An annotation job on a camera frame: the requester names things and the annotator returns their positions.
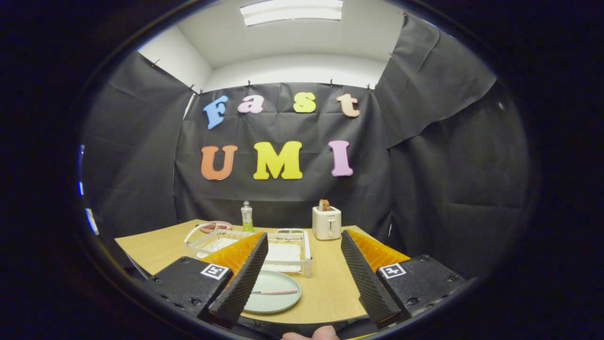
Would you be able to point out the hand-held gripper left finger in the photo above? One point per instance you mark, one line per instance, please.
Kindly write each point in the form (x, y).
(240, 283)

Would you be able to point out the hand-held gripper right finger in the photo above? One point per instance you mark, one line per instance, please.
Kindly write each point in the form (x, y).
(370, 283)

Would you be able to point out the pale green plate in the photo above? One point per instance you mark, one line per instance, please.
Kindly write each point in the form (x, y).
(278, 303)

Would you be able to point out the pink oval dish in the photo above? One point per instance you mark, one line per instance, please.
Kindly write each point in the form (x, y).
(214, 226)

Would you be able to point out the green drink bottle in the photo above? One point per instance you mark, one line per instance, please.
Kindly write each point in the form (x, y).
(247, 217)

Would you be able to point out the white divided bean tray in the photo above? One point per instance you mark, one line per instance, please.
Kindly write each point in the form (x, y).
(289, 231)

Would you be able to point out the white toaster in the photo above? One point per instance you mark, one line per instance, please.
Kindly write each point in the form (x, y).
(326, 224)

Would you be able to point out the bread slice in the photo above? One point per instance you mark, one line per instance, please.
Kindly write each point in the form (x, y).
(324, 204)

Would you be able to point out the black backdrop cloth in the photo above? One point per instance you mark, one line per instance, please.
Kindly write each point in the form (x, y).
(424, 179)

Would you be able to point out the ceiling light panel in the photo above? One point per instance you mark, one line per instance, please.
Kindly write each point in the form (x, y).
(292, 12)

